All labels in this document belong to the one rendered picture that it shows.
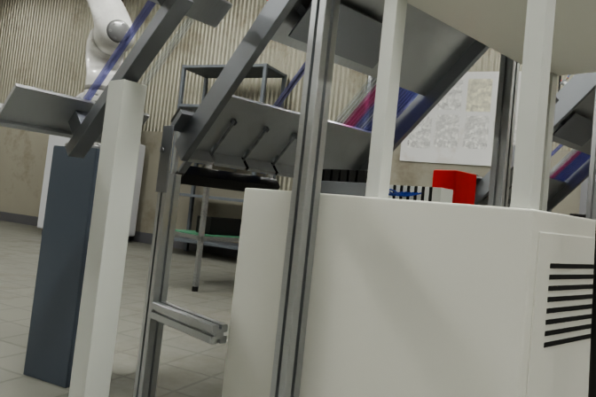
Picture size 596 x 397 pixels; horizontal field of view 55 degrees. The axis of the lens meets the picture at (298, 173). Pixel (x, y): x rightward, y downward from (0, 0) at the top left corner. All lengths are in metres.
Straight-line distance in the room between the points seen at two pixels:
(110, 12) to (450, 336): 1.40
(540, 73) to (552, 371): 0.43
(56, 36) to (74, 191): 6.63
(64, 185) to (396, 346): 1.21
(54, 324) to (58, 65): 6.55
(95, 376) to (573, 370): 0.91
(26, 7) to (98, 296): 7.89
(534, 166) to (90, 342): 0.92
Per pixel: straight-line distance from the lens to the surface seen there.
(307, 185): 1.05
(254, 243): 1.21
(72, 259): 1.82
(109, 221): 1.26
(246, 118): 1.51
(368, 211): 1.00
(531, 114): 0.87
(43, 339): 1.92
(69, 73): 8.04
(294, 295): 1.06
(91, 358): 1.30
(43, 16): 8.68
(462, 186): 2.12
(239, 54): 1.36
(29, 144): 8.34
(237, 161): 1.59
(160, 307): 1.44
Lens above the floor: 0.59
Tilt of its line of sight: 3 degrees up
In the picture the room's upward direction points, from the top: 6 degrees clockwise
